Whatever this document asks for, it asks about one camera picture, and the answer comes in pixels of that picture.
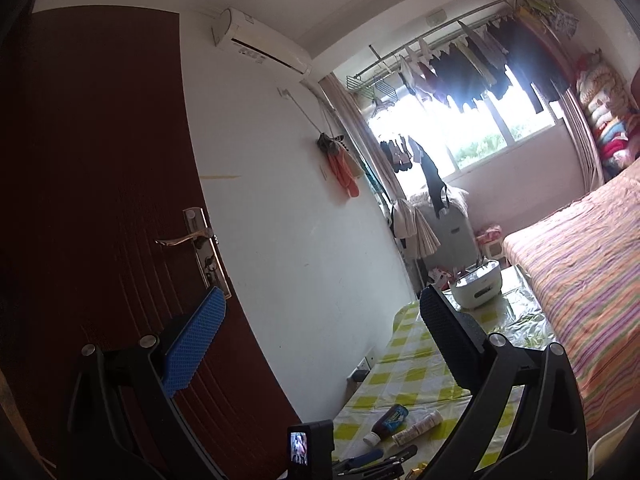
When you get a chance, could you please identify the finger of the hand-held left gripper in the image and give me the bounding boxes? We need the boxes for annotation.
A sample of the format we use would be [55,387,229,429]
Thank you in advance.
[332,448,386,476]
[382,443,419,466]

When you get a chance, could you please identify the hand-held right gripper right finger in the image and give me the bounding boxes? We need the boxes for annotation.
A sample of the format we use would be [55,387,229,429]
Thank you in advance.
[419,284,590,480]

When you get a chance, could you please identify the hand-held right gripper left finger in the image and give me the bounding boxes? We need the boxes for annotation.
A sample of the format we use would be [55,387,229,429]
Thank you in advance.
[65,286,227,480]

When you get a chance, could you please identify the white tube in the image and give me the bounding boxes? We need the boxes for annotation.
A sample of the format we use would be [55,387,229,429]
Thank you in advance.
[391,409,444,446]

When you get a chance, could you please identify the dark bottle with blue label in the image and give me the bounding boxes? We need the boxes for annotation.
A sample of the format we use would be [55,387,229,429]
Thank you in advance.
[362,404,410,446]

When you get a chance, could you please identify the green checkered tablecloth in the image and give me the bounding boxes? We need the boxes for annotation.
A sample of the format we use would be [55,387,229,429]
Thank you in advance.
[332,265,557,480]

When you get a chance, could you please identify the white organizer box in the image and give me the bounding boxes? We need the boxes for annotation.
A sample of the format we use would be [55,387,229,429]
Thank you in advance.
[447,257,504,310]

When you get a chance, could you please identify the red stool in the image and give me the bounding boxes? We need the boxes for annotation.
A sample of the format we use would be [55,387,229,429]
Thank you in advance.
[475,225,504,262]

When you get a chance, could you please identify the white washing machine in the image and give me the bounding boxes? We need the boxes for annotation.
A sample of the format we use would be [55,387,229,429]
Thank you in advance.
[414,187,477,272]

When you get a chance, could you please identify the striped bedspread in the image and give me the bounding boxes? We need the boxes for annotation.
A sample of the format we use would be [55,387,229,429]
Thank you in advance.
[501,157,640,457]

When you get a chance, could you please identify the black hanging garment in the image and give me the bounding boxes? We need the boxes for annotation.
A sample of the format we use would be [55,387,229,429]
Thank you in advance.
[409,135,449,219]

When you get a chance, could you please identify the dark red door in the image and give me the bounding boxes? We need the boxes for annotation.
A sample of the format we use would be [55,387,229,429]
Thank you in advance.
[0,5,302,480]

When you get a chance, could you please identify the row of hanging socks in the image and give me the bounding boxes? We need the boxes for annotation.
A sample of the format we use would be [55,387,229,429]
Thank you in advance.
[377,132,416,174]

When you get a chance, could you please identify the orange hanging gloves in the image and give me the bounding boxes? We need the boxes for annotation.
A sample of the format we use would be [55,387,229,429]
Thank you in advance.
[316,132,362,199]

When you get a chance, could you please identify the stack of folded quilts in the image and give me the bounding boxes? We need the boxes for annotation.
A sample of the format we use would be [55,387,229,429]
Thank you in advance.
[575,50,640,182]

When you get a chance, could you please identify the row of hanging clothes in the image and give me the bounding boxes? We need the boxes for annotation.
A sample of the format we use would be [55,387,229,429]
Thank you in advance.
[399,0,582,117]

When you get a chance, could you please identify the white air conditioner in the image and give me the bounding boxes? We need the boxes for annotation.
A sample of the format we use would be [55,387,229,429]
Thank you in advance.
[211,7,315,77]

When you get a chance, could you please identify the wall socket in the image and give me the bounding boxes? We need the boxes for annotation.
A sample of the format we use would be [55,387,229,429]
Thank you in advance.
[349,355,374,384]

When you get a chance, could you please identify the metal door handle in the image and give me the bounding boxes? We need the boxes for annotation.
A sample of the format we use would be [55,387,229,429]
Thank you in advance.
[154,207,234,299]

